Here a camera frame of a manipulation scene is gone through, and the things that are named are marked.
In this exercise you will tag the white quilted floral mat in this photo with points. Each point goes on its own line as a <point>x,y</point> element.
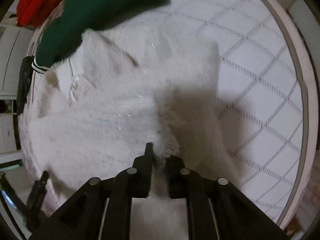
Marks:
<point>260,107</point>

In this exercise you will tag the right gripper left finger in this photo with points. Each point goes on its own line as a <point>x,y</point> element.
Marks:
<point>101,209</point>

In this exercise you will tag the dark green folded sweater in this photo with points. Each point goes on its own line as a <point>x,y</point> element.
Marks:
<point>63,36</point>

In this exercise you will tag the black leather jacket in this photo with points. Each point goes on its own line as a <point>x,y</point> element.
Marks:
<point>24,83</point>

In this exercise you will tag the white wardrobe drawer unit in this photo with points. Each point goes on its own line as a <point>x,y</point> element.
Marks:
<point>7,134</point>

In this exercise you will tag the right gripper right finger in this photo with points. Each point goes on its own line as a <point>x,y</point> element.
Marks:
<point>216,209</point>

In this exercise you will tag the white fuzzy knit cardigan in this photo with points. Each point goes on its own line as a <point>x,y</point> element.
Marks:
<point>94,112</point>

